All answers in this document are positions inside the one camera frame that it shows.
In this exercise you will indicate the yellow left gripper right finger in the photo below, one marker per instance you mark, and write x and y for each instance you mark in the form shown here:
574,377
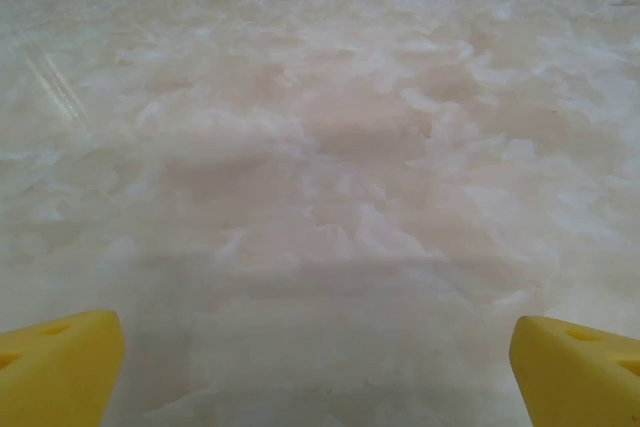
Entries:
575,382

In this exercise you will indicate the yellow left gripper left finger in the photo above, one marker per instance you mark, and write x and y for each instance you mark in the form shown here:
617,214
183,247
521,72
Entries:
55,377

